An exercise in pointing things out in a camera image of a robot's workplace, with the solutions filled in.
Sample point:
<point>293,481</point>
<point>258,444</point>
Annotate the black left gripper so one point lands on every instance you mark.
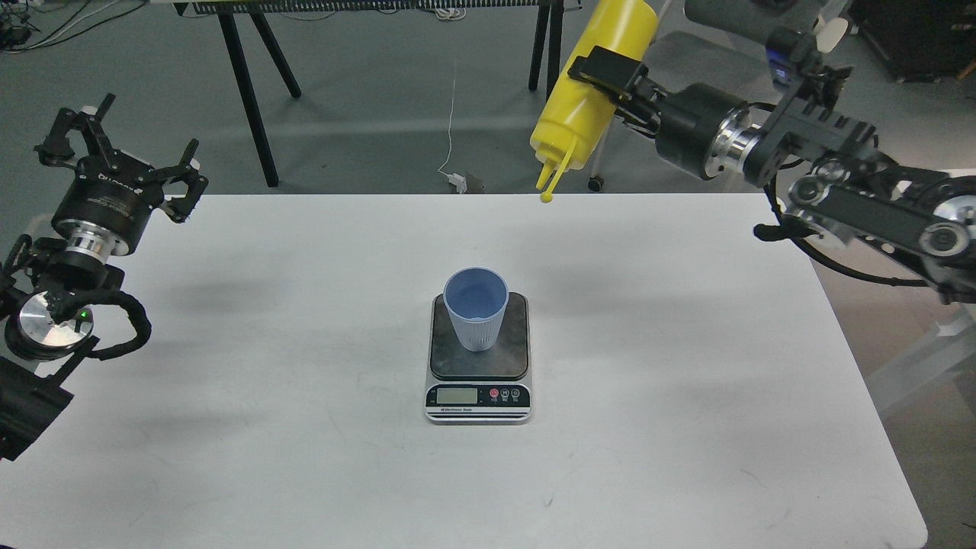
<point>100,217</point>

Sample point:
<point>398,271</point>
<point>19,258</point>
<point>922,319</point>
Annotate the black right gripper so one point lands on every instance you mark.
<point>684,124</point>

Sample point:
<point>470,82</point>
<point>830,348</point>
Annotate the yellow squeeze bottle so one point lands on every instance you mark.
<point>576,114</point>

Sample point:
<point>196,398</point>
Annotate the blue ribbed plastic cup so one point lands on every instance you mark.
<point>476,300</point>

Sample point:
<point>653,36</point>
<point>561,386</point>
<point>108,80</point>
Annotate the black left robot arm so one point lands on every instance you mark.
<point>62,301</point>

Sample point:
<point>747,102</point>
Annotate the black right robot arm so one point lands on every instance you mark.
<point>821,171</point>

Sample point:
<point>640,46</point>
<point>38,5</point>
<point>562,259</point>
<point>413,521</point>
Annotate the digital kitchen scale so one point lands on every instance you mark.
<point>491,387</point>

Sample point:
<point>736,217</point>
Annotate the grey office chair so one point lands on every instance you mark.
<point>724,23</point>

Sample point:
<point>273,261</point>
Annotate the black legged table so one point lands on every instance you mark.
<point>391,97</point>

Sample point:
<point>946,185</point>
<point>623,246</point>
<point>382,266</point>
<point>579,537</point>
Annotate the black cabinet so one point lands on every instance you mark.
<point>918,41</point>

